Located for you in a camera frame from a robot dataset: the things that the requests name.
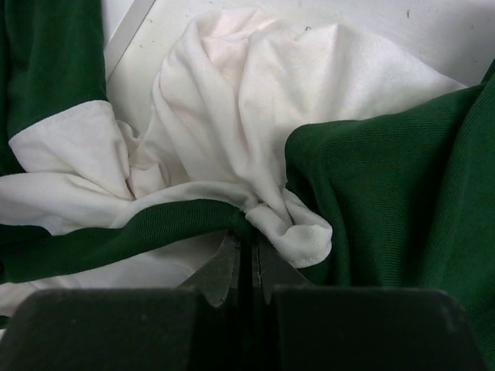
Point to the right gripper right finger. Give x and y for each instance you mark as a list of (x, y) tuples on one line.
[(275, 280)]

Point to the green and white t shirt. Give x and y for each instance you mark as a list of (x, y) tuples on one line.
[(361, 165)]

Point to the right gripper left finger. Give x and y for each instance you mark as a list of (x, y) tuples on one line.
[(218, 279)]

